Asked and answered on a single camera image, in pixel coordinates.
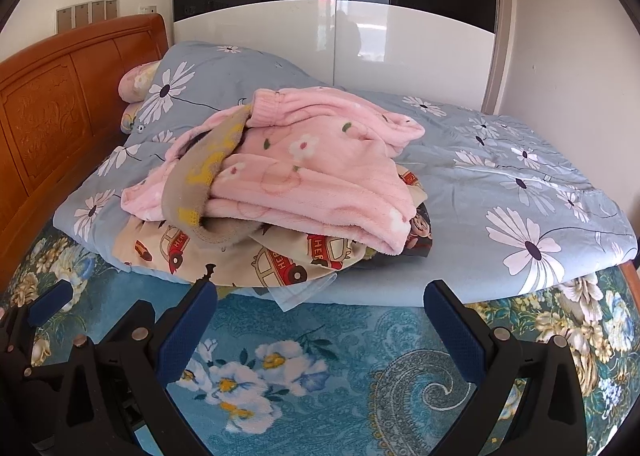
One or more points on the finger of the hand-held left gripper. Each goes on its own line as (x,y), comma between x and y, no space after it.
(50,307)

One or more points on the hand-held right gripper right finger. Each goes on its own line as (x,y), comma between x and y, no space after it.
(455,331)

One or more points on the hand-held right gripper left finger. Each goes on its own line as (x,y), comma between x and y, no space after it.
(187,331)

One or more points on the pink floral fleece garment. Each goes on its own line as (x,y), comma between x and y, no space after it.
(320,171)

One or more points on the light blue sheet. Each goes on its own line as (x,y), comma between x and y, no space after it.
(380,293)

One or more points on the dark cartoon print garment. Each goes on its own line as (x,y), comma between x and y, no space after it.
(420,231)

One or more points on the cream car print cloth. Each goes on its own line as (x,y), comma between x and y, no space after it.
(280,261)

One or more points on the teal floral blanket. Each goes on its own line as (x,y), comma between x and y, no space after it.
(340,366)

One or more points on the blue daisy print quilt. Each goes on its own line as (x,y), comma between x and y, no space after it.
(500,176)

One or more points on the pink floral pillow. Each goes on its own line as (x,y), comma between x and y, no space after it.
(137,81)
(129,120)

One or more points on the wooden bed headboard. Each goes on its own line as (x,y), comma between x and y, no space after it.
(50,101)

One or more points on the white wardrobe with black stripe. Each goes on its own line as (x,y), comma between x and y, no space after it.
(280,36)

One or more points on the beige wall switch plate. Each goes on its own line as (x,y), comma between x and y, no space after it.
(112,8)
(82,15)
(65,19)
(98,11)

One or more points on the white wall socket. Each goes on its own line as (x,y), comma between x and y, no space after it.
(147,10)

